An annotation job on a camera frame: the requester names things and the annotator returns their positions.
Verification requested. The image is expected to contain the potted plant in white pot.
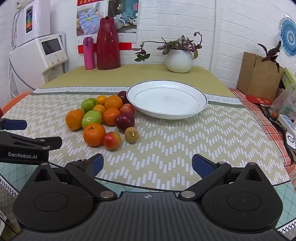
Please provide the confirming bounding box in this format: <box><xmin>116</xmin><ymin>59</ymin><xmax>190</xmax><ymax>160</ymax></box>
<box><xmin>132</xmin><ymin>32</ymin><xmax>203</xmax><ymax>73</ymax></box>

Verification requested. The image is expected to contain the white power strip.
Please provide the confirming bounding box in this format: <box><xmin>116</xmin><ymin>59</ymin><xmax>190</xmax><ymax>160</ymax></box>
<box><xmin>277</xmin><ymin>113</ymin><xmax>296</xmax><ymax>130</ymax></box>

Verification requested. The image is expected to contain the white wall water purifier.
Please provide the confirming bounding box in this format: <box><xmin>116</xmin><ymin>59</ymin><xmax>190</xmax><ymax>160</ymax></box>
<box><xmin>14</xmin><ymin>0</ymin><xmax>51</xmax><ymax>47</ymax></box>

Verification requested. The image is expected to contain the white plate with dark rim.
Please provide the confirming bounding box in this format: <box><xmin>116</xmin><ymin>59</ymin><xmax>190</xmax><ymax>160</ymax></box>
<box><xmin>126</xmin><ymin>80</ymin><xmax>208</xmax><ymax>120</ymax></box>

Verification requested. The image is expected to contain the red thermos jug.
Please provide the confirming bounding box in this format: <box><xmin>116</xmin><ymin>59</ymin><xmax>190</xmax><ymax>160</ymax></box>
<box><xmin>96</xmin><ymin>16</ymin><xmax>121</xmax><ymax>70</ymax></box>

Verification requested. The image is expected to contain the dark red plum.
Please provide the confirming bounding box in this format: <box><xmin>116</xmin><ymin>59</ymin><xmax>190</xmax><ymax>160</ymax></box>
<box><xmin>115</xmin><ymin>112</ymin><xmax>135</xmax><ymax>132</ymax></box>
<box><xmin>117</xmin><ymin>90</ymin><xmax>130</xmax><ymax>104</ymax></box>

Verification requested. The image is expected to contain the orange chair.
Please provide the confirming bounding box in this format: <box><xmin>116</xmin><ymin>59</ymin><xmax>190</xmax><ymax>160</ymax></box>
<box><xmin>0</xmin><ymin>91</ymin><xmax>31</xmax><ymax>114</ymax></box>

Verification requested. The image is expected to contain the olive and chevron tablecloth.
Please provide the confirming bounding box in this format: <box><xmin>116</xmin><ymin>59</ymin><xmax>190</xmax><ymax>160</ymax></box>
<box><xmin>0</xmin><ymin>64</ymin><xmax>290</xmax><ymax>193</ymax></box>

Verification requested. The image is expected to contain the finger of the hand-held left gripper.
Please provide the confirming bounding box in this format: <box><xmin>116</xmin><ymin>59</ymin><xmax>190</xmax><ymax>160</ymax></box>
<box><xmin>0</xmin><ymin>130</ymin><xmax>63</xmax><ymax>151</ymax></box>
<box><xmin>0</xmin><ymin>118</ymin><xmax>27</xmax><ymax>131</ymax></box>

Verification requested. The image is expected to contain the pink thermos bottle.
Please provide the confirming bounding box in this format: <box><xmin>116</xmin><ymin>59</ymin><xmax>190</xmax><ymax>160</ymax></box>
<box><xmin>83</xmin><ymin>36</ymin><xmax>96</xmax><ymax>70</ymax></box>

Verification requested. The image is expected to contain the large orange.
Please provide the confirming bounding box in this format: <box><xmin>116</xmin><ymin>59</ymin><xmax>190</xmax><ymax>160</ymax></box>
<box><xmin>65</xmin><ymin>110</ymin><xmax>84</xmax><ymax>131</ymax></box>
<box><xmin>83</xmin><ymin>123</ymin><xmax>106</xmax><ymax>147</ymax></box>

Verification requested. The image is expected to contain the teal quilted cloth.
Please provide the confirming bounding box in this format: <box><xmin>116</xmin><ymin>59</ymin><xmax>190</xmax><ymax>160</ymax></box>
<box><xmin>0</xmin><ymin>161</ymin><xmax>296</xmax><ymax>234</ymax></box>

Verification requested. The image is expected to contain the brown kiwi fruit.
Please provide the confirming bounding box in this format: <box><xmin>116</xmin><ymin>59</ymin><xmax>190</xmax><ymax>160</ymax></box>
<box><xmin>124</xmin><ymin>127</ymin><xmax>139</xmax><ymax>143</ymax></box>

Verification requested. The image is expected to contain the wall poster with bedding pictures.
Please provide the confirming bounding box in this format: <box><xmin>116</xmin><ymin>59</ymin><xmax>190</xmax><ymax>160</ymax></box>
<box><xmin>76</xmin><ymin>0</ymin><xmax>140</xmax><ymax>55</ymax></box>

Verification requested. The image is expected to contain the dark patterned cloth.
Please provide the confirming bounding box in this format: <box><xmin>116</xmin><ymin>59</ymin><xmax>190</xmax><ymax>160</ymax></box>
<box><xmin>260</xmin><ymin>103</ymin><xmax>296</xmax><ymax>163</ymax></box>

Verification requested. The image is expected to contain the large blue round fan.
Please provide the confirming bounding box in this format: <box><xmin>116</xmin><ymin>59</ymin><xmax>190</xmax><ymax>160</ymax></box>
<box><xmin>279</xmin><ymin>14</ymin><xmax>296</xmax><ymax>56</ymax></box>

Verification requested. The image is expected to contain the green box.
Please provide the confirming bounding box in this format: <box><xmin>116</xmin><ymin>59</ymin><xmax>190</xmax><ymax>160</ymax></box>
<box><xmin>281</xmin><ymin>67</ymin><xmax>296</xmax><ymax>90</ymax></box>

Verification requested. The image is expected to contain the red envelope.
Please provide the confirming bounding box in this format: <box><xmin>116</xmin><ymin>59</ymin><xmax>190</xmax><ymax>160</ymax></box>
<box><xmin>245</xmin><ymin>94</ymin><xmax>274</xmax><ymax>106</ymax></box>

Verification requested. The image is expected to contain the white appliance with screen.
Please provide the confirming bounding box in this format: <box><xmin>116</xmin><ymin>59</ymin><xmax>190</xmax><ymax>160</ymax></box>
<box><xmin>9</xmin><ymin>33</ymin><xmax>68</xmax><ymax>93</ymax></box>

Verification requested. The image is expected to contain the cardboard box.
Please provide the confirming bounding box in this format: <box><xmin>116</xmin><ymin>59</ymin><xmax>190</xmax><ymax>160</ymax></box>
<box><xmin>236</xmin><ymin>52</ymin><xmax>285</xmax><ymax>102</ymax></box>

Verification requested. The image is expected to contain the clear plastic bag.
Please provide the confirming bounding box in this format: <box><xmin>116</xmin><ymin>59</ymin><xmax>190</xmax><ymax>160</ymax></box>
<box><xmin>269</xmin><ymin>83</ymin><xmax>296</xmax><ymax>118</ymax></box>

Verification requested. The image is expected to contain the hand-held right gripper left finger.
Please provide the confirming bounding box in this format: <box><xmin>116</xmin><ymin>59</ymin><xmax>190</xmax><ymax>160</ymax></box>
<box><xmin>32</xmin><ymin>153</ymin><xmax>117</xmax><ymax>201</ymax></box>

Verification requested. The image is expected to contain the orange plaid cloth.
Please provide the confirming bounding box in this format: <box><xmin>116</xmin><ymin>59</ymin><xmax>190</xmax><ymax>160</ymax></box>
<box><xmin>229</xmin><ymin>88</ymin><xmax>296</xmax><ymax>186</ymax></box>

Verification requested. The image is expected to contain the white round device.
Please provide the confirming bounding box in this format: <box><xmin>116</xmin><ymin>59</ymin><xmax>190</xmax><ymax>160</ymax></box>
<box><xmin>284</xmin><ymin>132</ymin><xmax>296</xmax><ymax>151</ymax></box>

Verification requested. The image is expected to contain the green jujube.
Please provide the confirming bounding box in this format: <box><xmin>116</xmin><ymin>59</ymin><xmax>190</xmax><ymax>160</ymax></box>
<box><xmin>81</xmin><ymin>98</ymin><xmax>98</xmax><ymax>113</ymax></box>
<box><xmin>81</xmin><ymin>110</ymin><xmax>103</xmax><ymax>129</ymax></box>

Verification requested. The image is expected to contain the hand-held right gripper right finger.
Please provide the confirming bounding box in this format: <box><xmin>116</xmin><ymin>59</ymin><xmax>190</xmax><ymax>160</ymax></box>
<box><xmin>192</xmin><ymin>153</ymin><xmax>266</xmax><ymax>201</ymax></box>

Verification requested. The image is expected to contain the dark purple plant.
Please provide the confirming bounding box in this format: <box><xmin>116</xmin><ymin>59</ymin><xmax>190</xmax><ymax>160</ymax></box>
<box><xmin>257</xmin><ymin>40</ymin><xmax>282</xmax><ymax>73</ymax></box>

